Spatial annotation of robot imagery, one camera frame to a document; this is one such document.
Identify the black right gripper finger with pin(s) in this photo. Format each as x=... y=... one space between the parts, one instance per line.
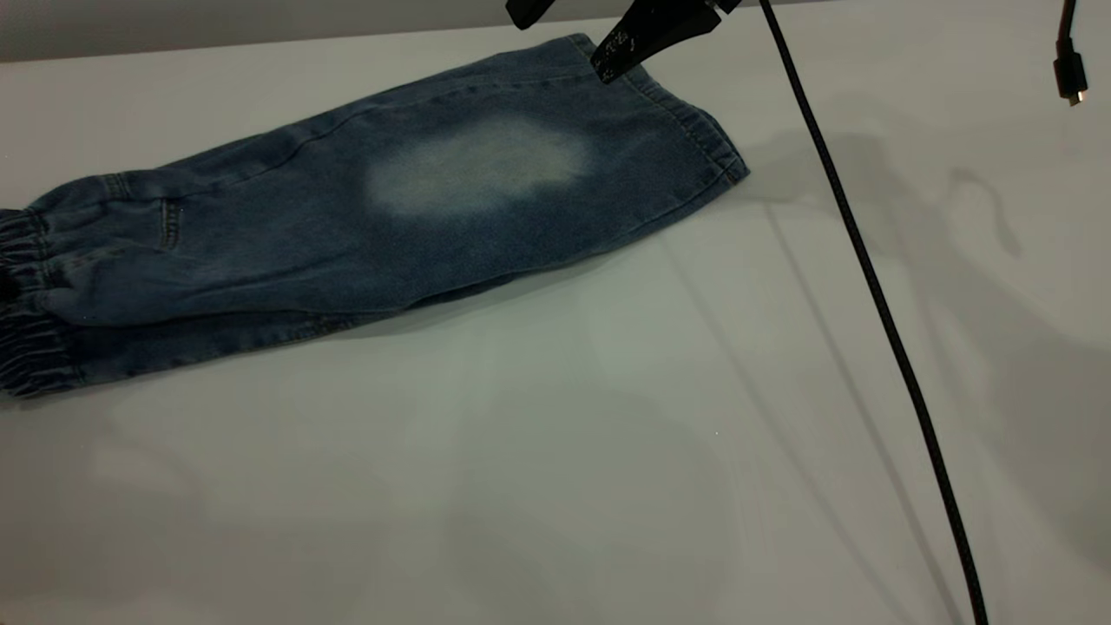
x=527 y=10
x=655 y=30

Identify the blue denim jeans basketball print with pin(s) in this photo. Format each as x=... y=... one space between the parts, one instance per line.
x=347 y=234

